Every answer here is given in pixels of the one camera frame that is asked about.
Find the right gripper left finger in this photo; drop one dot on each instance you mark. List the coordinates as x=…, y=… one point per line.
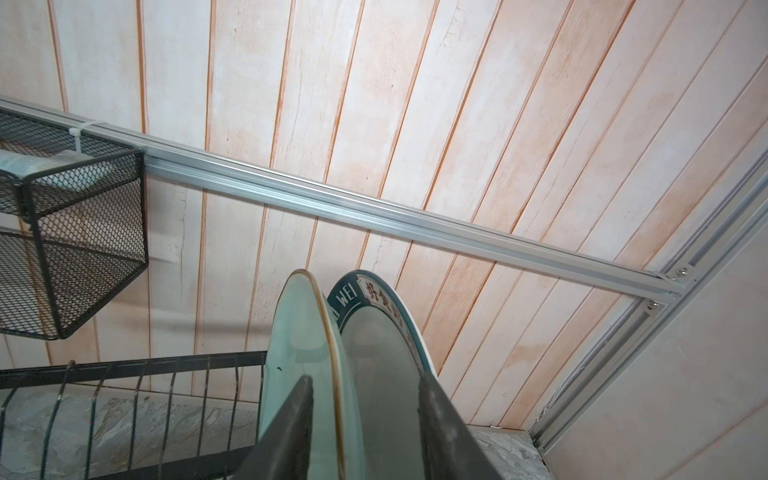
x=284, y=450

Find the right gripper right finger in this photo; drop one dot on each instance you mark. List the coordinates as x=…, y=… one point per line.
x=448, y=449

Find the black two-tier dish rack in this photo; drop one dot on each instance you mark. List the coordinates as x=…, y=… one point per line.
x=180, y=417

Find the mint green flower plate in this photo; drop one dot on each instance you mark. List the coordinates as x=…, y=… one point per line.
x=306, y=341

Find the green rim white plate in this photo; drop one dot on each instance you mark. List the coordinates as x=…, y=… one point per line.
x=388, y=356

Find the black mesh wall basket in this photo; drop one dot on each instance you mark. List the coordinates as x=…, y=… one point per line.
x=73, y=225

